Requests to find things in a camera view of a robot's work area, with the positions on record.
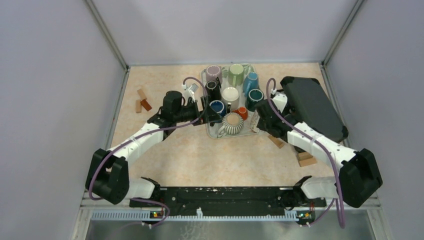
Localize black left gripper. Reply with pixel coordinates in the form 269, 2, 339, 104
173, 95, 222, 126

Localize dark green mug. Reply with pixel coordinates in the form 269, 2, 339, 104
245, 89, 264, 112

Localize light blue dotted mug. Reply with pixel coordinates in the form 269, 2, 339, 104
242, 72, 259, 97

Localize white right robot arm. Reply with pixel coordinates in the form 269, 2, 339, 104
255, 93, 383, 208

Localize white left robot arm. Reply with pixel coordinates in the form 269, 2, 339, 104
85, 90, 223, 207

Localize navy blue mug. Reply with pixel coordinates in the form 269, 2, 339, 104
209, 100, 227, 117

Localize grey striped mug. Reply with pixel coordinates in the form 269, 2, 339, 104
217, 112, 244, 138

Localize white ribbed mug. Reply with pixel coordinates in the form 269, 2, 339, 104
221, 86, 240, 112

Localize black octagonal mug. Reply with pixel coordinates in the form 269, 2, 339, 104
206, 80, 222, 101

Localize lilac mug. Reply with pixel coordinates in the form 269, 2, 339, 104
205, 65, 223, 84

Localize light green mug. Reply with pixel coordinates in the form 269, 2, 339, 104
227, 63, 244, 87

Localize light wooden block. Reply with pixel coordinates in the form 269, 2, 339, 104
268, 135, 286, 149

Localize small orange cup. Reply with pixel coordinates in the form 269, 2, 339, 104
233, 106, 249, 121

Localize floral white serving tray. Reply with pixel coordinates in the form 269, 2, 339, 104
200, 63, 262, 139

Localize black poker chip case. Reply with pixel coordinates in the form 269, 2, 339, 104
280, 76, 349, 143

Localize stacked wooden blocks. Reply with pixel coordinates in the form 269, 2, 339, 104
296, 152, 318, 167

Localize reddish brown wooden block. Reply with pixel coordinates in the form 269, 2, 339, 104
140, 99, 152, 112

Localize tan wooden block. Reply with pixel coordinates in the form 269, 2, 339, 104
137, 88, 147, 101

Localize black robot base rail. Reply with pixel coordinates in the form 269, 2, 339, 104
129, 185, 327, 218

